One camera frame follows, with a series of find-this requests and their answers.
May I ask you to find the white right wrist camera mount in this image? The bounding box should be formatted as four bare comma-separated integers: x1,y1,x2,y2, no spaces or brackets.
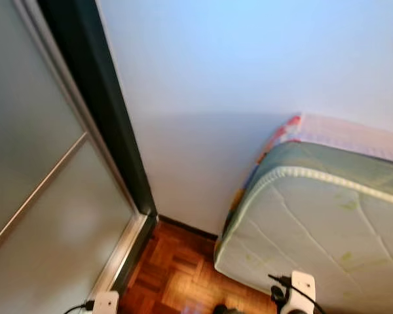
290,271,316,314

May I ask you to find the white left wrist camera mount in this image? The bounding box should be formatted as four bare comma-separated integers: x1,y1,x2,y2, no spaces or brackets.
92,291,120,314

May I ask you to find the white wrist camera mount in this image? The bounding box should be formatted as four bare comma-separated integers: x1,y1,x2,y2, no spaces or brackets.
290,271,316,314
92,291,120,314

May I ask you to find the frosted glass wardrobe door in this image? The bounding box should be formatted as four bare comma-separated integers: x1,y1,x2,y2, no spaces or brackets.
0,0,150,314

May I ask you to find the pink patterned mattress sheet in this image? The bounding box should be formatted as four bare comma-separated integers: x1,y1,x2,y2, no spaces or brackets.
259,113,393,164

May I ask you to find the dark wardrobe frame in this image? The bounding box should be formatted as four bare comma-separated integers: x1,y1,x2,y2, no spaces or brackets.
38,0,159,295

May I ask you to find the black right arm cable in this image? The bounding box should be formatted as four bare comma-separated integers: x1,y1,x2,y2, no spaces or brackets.
269,273,325,314

